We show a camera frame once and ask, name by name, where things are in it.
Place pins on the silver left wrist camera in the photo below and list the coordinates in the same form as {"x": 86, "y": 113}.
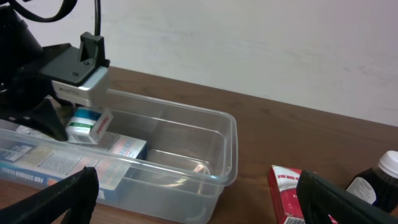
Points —
{"x": 91, "y": 93}

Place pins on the clear plastic container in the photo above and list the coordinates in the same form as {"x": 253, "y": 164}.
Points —
{"x": 192, "y": 155}

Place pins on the red medicine box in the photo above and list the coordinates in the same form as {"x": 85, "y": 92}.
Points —
{"x": 283, "y": 186}

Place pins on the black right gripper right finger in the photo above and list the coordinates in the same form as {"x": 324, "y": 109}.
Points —
{"x": 321, "y": 201}

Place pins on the dark bottle white cap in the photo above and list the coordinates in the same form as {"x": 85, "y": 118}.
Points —
{"x": 378, "y": 185}

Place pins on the white Panadol box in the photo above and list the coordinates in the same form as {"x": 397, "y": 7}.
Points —
{"x": 88, "y": 125}

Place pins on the blue KoolFever box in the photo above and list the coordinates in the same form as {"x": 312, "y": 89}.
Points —
{"x": 33, "y": 159}

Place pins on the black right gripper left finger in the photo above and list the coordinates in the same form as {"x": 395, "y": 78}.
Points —
{"x": 73, "y": 197}

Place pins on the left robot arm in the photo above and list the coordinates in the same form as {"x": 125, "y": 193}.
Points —
{"x": 13, "y": 17}

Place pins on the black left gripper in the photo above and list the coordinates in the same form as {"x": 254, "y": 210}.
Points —
{"x": 27, "y": 72}

